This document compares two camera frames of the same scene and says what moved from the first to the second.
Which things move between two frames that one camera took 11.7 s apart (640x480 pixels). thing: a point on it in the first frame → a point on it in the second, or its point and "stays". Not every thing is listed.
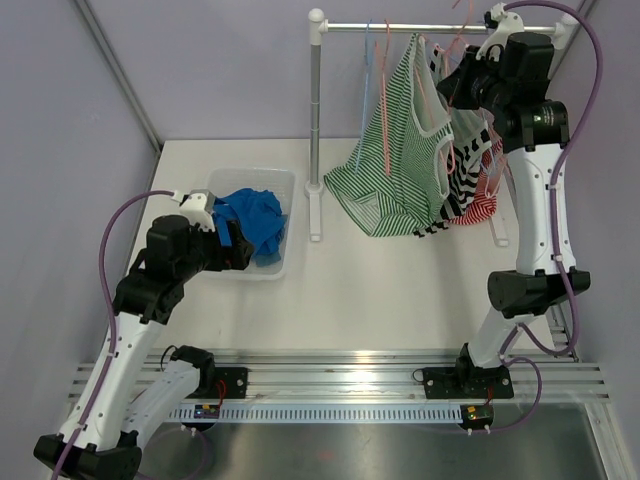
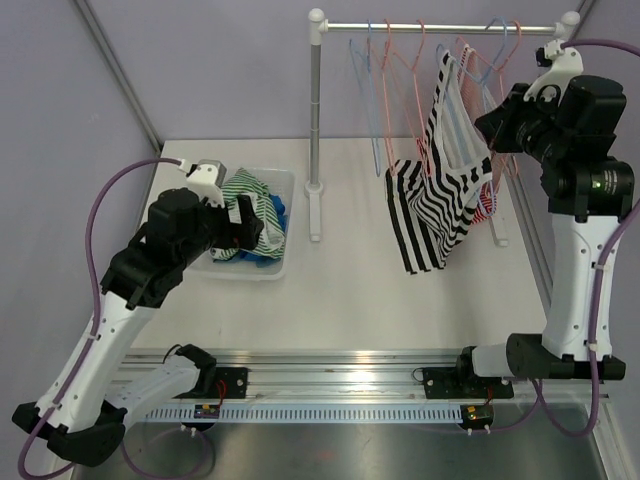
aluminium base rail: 397,376 stays
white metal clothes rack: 318,25 stays
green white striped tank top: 395,177 → 272,238
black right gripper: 469,65 → 497,125
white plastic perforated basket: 223,181 stays
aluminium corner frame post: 129,91 stays
